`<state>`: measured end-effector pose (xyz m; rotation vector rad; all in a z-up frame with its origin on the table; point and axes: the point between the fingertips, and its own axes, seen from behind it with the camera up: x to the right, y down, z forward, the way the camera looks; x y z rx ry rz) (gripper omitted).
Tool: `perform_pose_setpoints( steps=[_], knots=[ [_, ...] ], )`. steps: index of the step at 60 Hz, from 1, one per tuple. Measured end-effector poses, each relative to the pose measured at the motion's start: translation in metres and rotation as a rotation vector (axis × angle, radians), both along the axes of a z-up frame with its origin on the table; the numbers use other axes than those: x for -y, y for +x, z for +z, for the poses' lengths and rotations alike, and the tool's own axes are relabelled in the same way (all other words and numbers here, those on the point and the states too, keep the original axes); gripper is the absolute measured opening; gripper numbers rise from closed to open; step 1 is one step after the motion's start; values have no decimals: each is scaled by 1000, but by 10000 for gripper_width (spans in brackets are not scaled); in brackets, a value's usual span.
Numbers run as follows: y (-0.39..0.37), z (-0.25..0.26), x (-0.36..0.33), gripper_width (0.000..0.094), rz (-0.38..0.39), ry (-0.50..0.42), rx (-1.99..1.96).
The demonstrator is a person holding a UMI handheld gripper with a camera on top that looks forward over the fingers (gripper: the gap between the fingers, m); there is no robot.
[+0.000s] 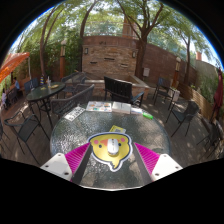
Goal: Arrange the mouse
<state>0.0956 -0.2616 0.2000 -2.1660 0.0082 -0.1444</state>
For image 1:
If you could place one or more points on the white printed paper strip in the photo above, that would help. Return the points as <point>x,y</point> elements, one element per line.
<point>74,113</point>

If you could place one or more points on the orange patio umbrella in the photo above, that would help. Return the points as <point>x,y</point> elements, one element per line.
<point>11,63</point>

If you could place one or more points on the colourful sticker sheet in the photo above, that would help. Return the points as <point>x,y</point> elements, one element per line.
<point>99,106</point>

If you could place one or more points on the yellow duck-shaped mouse pad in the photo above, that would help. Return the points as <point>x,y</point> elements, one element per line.
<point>100,150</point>

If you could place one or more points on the black mesh patio chair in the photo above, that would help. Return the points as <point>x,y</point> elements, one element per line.
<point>75,80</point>
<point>75,101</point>
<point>185,115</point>
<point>28,128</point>
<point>211,135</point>

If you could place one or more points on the person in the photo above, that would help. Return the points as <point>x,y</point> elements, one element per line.
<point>16,84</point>

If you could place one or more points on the black slatted patio chair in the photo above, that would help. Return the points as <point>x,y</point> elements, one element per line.
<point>116,87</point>

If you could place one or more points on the small yellow card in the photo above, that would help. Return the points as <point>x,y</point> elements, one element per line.
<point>117,129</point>

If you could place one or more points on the small white notebook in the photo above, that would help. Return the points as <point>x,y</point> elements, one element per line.
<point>136,110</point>

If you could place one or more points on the grey wall utility box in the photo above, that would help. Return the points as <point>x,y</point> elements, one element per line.
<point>146,72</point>

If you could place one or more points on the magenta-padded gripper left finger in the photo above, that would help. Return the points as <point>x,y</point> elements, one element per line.
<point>63,165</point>

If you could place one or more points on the dark round patio table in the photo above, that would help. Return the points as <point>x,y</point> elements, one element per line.
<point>45,91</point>

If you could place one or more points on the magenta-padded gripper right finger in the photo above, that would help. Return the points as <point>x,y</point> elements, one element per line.
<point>160,165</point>

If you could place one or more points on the green plastic tube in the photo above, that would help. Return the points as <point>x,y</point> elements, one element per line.
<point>148,116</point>

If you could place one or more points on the wooden lamp post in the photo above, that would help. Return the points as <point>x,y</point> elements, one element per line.
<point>62,60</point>
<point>176,73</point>

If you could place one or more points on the open white book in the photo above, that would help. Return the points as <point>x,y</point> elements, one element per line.
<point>121,107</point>

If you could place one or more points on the black metal patio chair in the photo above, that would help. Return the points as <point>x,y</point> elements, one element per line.
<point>163,85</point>

